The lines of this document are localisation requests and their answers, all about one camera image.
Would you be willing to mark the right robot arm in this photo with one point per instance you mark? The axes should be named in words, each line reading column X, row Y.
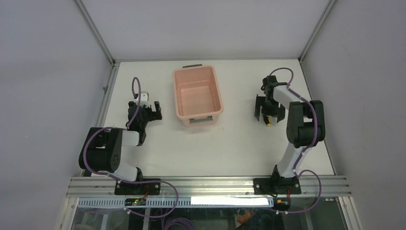
column 305, row 127

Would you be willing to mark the aluminium mounting rail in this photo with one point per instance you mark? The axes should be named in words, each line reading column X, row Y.
column 238, row 186

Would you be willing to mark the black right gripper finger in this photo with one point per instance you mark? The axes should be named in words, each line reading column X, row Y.
column 259, row 101
column 279, row 113

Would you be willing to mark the white slotted cable duct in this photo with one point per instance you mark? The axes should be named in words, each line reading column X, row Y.
column 187, row 202

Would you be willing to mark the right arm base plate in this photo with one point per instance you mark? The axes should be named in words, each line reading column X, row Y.
column 281, row 186

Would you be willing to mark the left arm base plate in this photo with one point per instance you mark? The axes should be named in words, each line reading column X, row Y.
column 137, row 187

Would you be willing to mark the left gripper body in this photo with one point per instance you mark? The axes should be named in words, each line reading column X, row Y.
column 145, row 111

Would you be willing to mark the black yellow screwdriver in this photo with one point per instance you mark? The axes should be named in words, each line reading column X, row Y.
column 267, row 121

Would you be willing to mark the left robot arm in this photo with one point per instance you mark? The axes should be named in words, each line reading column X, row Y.
column 151, row 144

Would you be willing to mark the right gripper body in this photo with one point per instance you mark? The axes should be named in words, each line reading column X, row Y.
column 269, row 108

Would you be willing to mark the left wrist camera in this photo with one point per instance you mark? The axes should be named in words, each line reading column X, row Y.
column 143, row 99

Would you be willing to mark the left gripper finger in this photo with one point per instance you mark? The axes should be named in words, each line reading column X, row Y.
column 157, row 114
column 131, row 104

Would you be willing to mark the pink plastic bin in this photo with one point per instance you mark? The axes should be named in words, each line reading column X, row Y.
column 197, row 95

